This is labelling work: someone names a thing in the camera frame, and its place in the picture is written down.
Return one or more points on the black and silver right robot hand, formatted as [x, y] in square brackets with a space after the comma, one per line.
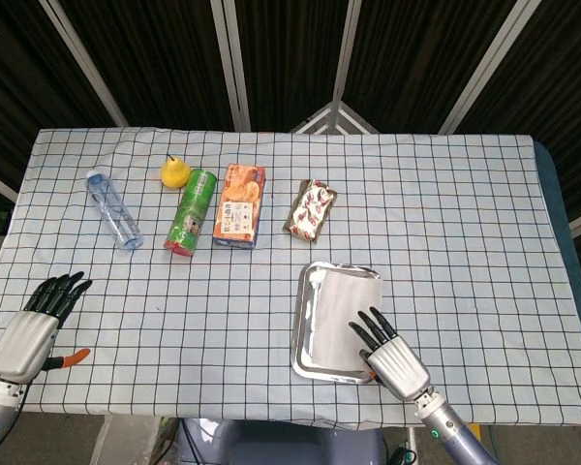
[397, 368]

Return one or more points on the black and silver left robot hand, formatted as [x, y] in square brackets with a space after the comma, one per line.
[21, 341]

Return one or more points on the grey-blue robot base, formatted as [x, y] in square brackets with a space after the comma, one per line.
[281, 445]

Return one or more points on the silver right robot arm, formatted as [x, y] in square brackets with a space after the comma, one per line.
[450, 431]

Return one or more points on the silver metal tray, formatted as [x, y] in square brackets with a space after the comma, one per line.
[305, 300]

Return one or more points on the clear plastic water bottle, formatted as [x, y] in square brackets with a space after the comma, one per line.
[111, 208]

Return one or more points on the red white snack packet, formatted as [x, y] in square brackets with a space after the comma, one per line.
[310, 210]

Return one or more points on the white black-checked tablecloth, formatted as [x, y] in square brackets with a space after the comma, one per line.
[223, 315]

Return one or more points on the green chips can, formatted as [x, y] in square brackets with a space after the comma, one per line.
[191, 213]

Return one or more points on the blue table body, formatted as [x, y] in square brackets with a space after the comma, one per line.
[561, 218]

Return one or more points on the orange biscuit box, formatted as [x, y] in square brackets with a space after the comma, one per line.
[237, 208]

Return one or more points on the yellow pear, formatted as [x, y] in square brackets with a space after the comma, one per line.
[174, 174]

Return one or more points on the white metal screen foot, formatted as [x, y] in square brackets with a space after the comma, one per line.
[335, 116]

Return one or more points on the dark folding screen panel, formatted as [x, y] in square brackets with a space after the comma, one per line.
[290, 48]
[416, 58]
[164, 58]
[561, 97]
[19, 72]

